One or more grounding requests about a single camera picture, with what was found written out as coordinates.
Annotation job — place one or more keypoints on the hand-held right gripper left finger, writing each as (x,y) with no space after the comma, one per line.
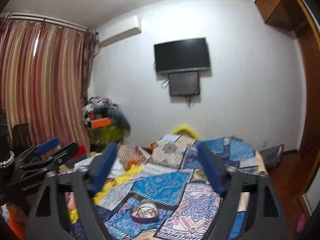
(106,162)

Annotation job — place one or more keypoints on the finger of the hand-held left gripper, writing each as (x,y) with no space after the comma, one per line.
(47,145)
(65,152)

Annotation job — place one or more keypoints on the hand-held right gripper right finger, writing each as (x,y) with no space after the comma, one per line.
(212,170)

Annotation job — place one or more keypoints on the heart-shaped purple tin box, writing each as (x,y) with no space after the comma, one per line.
(143,220)

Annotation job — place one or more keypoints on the white cloth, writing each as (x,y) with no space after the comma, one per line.
(110,166)

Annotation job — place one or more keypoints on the red cloth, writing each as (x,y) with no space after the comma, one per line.
(81,151)

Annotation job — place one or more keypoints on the yellow cloth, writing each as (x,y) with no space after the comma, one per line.
(122,180)

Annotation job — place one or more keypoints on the green cloth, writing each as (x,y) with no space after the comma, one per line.
(107,135)

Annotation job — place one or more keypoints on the black chair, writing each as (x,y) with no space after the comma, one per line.
(21,136)

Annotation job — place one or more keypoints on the brown striped cloth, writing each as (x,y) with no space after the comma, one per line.
(136,155)

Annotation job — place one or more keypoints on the orange box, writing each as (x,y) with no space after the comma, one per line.
(101,122)

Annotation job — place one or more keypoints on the beige dotted patterned cloth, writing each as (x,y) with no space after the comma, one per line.
(170,155)

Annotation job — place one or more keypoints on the yellow curved headrest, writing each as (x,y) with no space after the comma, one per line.
(186,130)

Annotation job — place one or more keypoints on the patchwork printed blanket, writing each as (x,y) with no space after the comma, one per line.
(160,182)

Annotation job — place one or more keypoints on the pile of dark clothes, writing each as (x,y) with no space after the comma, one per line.
(105,107)

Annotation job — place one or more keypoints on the striped pink curtain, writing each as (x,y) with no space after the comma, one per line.
(42,85)

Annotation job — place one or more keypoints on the grey bag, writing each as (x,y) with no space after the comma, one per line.
(272,156)

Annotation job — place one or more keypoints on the dark panel under television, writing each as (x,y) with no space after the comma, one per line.
(184,83)

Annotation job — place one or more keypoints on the pink slipper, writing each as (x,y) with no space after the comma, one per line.
(301,222)

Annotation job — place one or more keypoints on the white air conditioner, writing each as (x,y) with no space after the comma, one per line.
(117,32)

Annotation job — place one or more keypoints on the wooden overhead cabinet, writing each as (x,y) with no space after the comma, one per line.
(280,2)

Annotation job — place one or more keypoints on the black wall television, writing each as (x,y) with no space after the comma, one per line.
(182,55)

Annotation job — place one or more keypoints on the white curtain rail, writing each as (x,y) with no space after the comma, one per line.
(50,21)

